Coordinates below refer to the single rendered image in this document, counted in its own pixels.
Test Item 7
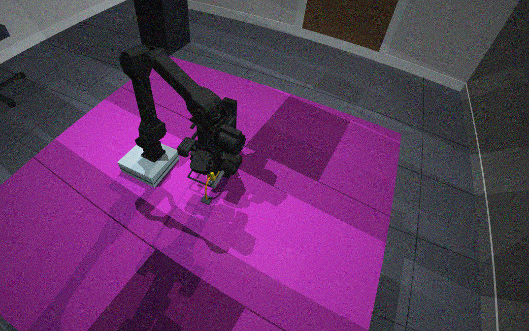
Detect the yellow plug with orange cord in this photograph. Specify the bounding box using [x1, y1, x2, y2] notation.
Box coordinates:
[205, 171, 220, 200]

